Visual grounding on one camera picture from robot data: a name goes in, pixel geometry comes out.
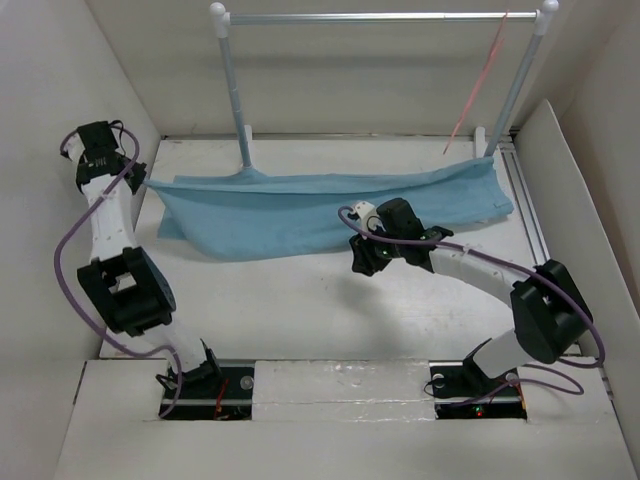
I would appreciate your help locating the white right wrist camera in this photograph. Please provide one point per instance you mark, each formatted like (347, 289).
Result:
(364, 214)

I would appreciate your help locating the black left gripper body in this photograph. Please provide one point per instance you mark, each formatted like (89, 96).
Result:
(139, 174)

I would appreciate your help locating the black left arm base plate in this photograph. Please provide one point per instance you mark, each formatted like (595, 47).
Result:
(229, 398)

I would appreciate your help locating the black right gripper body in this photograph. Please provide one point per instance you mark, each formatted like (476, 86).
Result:
(375, 254)

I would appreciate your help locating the white clothes rack with rail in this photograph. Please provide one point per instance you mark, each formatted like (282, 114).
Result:
(223, 21)

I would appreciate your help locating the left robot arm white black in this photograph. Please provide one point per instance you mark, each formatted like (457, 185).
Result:
(124, 285)

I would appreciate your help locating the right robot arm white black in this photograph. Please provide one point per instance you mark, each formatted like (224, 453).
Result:
(549, 313)

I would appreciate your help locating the aluminium rail right side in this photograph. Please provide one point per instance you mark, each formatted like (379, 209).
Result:
(523, 200)

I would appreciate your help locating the light blue trousers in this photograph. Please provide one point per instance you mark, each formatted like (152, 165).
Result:
(253, 216)

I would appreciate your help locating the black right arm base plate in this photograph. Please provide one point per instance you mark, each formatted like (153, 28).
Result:
(457, 397)

